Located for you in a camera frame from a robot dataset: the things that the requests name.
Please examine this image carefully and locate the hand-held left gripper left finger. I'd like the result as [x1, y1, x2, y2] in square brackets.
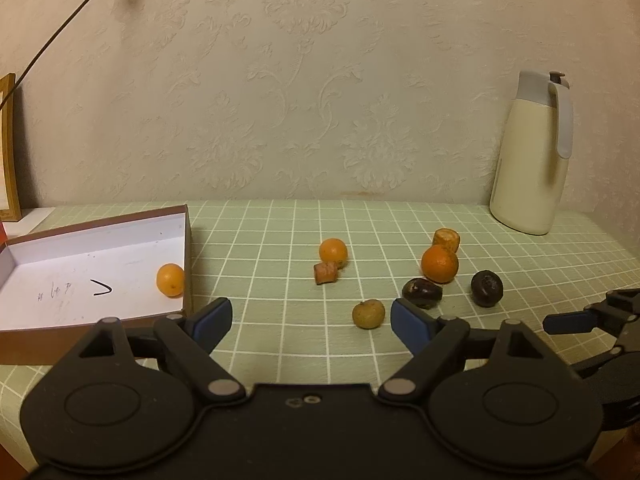
[75, 297, 246, 403]

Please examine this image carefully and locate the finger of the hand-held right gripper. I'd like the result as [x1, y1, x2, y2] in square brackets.
[570, 344, 632, 378]
[542, 289, 640, 343]

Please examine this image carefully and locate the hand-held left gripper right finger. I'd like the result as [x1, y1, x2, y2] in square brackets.
[377, 297, 551, 403]

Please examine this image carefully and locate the oval dark brown fruit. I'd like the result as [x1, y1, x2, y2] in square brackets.
[401, 278, 444, 306]

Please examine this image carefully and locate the yellow-green round fruit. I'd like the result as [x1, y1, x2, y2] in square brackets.
[352, 299, 386, 330]

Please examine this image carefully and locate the round dark brown fruit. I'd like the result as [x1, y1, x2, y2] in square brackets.
[470, 270, 504, 307]

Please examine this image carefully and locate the small orange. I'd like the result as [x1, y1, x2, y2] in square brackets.
[319, 238, 349, 267]
[156, 263, 186, 297]

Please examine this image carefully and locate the white cardboard box brown rim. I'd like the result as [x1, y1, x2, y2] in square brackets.
[0, 204, 193, 366]

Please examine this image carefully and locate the large orange tangerine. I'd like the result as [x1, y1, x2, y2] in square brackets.
[421, 245, 460, 283]

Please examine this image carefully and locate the dried orange fruit piece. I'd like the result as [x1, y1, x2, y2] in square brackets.
[432, 228, 461, 253]

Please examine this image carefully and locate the brown dried fruit piece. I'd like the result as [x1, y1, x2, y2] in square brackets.
[313, 261, 340, 286]

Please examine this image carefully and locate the cream thermos jug grey handle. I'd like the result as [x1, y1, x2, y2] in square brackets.
[489, 70, 575, 236]

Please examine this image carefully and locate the wooden picture frame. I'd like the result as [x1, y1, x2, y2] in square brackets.
[0, 72, 23, 222]

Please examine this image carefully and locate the black cable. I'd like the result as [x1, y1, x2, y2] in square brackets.
[0, 0, 136, 111]

